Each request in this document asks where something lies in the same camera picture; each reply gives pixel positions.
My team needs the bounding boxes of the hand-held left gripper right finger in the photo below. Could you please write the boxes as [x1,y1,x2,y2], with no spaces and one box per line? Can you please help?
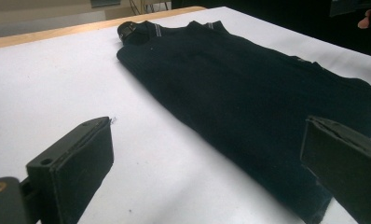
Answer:
[299,115,371,224]

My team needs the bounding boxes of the dark navy pants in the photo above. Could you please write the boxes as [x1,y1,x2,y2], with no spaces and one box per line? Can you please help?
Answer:
[116,20,371,224]

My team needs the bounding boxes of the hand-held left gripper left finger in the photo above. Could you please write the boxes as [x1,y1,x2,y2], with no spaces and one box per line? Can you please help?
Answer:
[25,116,115,224]

